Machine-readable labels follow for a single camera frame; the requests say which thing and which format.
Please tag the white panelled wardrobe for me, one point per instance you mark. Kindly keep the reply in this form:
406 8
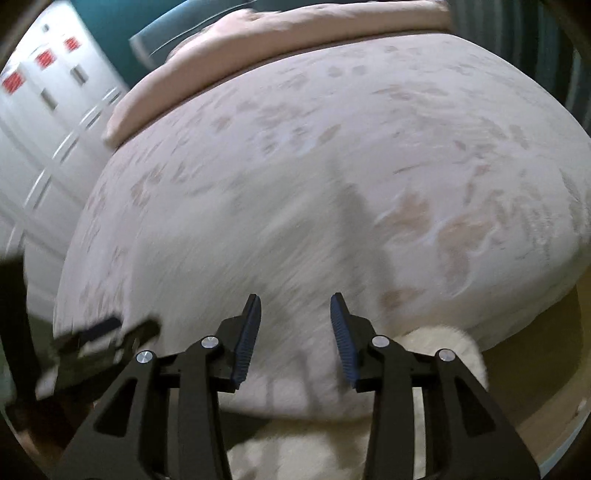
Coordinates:
41 152

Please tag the bed with floral bedspread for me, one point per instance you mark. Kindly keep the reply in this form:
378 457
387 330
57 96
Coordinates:
300 184

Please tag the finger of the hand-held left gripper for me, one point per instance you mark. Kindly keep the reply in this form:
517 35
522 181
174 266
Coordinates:
138 334
99 328

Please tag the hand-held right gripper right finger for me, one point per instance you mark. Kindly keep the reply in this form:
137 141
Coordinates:
344 341

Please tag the pink duvet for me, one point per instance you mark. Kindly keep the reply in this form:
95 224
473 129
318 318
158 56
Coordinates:
277 32

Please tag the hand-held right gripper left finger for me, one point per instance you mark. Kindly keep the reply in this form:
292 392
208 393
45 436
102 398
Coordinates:
244 341

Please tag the teal headboard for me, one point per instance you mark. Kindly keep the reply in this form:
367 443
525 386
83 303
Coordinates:
166 32

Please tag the fluffy white rug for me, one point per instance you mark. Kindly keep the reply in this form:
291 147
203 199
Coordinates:
286 452

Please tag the striped grey curtain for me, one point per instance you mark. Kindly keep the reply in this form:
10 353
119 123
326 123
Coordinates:
508 27

